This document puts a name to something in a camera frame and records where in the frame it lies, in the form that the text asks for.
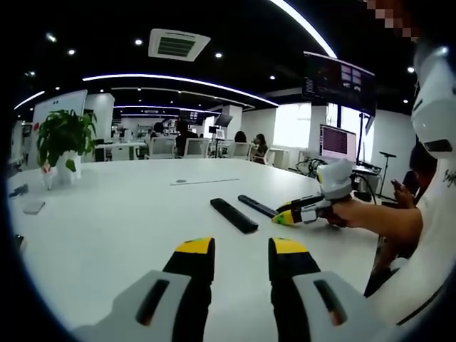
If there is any black tripod stand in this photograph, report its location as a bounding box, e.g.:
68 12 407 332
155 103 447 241
377 150 397 202

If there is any hanging display screen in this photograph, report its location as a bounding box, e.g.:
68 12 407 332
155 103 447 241
301 51 378 117

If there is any grey laser pointer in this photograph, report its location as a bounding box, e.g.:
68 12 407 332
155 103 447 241
237 194 279 219

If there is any grey computer desk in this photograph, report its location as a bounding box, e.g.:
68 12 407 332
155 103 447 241
351 163 380 202

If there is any tangle of black cables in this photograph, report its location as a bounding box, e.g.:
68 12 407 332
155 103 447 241
295 156 327 177

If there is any small plastic bottle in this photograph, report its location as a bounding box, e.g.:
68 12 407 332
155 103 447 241
41 167 56 190

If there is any black remote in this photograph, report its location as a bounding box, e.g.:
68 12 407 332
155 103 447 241
209 197 260 235

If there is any white office desk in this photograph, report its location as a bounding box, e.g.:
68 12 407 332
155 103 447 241
94 142 147 161

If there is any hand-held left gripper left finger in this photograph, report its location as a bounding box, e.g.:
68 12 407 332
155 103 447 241
72 236 217 342

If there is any person's right hand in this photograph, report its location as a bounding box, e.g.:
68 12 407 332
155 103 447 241
326 197 358 229

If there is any white table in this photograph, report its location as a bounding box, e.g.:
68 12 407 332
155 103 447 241
6 157 384 332

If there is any white office chair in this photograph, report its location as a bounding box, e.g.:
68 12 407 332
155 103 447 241
231 141 252 160
183 138 211 160
147 137 176 160

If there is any grey smartphone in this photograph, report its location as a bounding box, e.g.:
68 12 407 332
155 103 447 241
23 200 46 215

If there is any computer monitor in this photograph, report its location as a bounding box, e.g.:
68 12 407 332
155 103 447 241
319 123 358 163

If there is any curved ceiling light strip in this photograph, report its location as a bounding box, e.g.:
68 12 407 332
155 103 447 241
82 73 279 107
269 0 338 60

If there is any white chest-worn device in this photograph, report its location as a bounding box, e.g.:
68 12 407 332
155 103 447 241
409 38 456 161

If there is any small black device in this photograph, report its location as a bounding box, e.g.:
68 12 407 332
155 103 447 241
9 183 29 199

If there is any potted green plant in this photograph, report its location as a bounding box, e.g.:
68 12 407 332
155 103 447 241
36 108 98 186

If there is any ceiling air conditioner vent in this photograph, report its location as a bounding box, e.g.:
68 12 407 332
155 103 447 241
148 28 212 62

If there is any person's white t-shirt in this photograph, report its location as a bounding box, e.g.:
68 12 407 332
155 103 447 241
366 156 456 327

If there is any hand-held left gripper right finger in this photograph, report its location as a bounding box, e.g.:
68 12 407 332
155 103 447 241
267 237 390 342

